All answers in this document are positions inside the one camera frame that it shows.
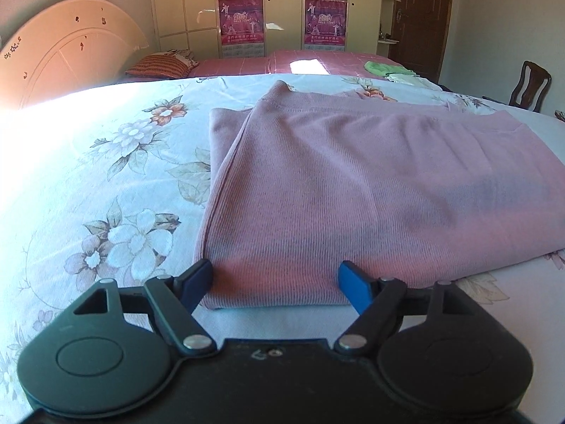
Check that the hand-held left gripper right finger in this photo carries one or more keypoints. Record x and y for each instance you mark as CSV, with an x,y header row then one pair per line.
x,y
355,286

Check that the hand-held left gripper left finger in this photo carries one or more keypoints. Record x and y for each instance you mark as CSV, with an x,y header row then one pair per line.
x,y
194,283

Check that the pink knit sweater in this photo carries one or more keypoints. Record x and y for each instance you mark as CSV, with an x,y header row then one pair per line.
x,y
353,185

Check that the floral white bed sheet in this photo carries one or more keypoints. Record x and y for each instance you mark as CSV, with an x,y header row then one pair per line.
x,y
88,176

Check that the white folded cloth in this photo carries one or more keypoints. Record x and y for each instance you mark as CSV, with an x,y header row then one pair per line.
x,y
410,79

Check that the green cloth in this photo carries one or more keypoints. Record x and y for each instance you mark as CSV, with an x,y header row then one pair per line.
x,y
379,68

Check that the striped red pillow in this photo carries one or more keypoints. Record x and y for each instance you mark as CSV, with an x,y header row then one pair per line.
x,y
161,65

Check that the pink plaid bed cover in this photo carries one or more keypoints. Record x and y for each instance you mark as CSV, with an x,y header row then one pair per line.
x,y
251,64

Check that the dark wooden chair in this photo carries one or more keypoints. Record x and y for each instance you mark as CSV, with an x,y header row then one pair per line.
x,y
529,86

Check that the cream curved headboard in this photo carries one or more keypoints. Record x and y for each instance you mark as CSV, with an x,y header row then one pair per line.
x,y
66,48

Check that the white corner shelves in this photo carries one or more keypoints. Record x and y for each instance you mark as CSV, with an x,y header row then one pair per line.
x,y
388,17

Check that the dark brown door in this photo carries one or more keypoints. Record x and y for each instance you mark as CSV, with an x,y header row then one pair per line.
x,y
423,17

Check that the cream wardrobe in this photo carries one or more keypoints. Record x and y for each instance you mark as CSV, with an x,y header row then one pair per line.
x,y
194,4

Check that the purple wall poster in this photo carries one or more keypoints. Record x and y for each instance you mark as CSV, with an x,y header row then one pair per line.
x,y
325,24
241,26

